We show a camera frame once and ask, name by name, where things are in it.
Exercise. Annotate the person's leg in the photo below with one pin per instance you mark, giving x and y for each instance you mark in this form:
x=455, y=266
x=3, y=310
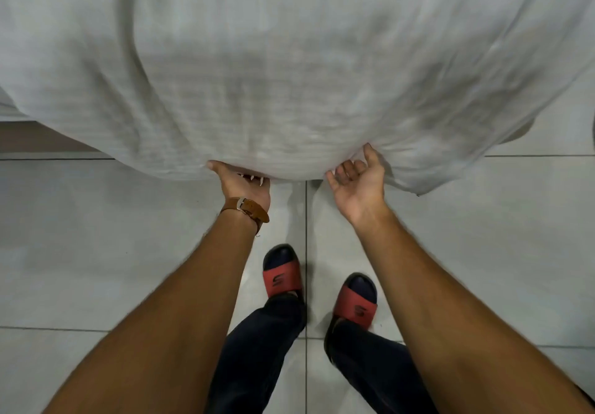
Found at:
x=381, y=372
x=251, y=362

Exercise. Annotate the person's right forearm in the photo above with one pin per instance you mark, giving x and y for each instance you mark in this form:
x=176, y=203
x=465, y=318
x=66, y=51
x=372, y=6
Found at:
x=465, y=325

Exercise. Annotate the person's right hand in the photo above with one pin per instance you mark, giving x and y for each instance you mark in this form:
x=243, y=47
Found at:
x=362, y=190

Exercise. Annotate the person's left hand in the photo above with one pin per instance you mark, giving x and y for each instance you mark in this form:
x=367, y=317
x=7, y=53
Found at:
x=246, y=188

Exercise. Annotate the person's right leg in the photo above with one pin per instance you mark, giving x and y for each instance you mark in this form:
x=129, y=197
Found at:
x=381, y=372

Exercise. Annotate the white duvet blanket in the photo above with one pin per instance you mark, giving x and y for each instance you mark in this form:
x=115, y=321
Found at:
x=297, y=56

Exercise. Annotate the person's left leg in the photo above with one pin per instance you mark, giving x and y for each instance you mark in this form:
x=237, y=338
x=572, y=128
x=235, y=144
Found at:
x=251, y=362

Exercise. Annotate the person's left forearm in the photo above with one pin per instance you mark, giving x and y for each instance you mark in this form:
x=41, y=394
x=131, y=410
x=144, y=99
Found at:
x=162, y=334

